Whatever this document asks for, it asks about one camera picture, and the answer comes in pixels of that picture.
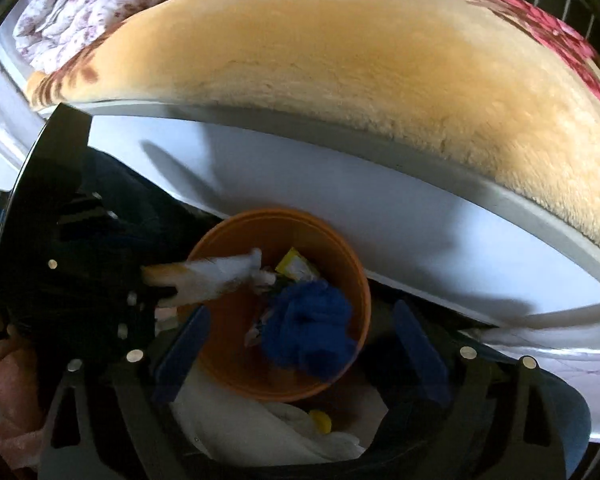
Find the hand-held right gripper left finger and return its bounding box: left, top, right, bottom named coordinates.
left=37, top=305, right=213, bottom=476

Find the grey white bed frame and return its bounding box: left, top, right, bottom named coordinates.
left=45, top=102, right=600, bottom=331

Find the black metal rack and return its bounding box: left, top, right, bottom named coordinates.
left=430, top=0, right=600, bottom=76

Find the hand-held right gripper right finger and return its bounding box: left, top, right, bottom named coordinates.
left=392, top=300, right=566, bottom=476

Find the blue crumpled cloth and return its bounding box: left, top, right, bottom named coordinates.
left=262, top=280, right=358, bottom=381

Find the white floral quilt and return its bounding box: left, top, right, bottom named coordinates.
left=12, top=0, right=181, bottom=73

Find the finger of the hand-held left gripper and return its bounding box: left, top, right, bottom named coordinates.
left=115, top=290, right=181, bottom=356
left=45, top=255, right=181, bottom=291

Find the yellow plush blanket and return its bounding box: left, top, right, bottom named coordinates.
left=25, top=0, right=600, bottom=266

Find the orange plastic bucket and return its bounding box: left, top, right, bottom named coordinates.
left=177, top=208, right=372, bottom=403

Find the person's left forearm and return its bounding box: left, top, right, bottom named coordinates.
left=0, top=310, right=56, bottom=466

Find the white orange wrapper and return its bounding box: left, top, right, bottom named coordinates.
left=141, top=249, right=276, bottom=307

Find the small yellow scrap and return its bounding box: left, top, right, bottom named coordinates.
left=307, top=409, right=333, bottom=435

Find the white cloth on floor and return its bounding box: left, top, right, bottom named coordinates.
left=170, top=360, right=386, bottom=463

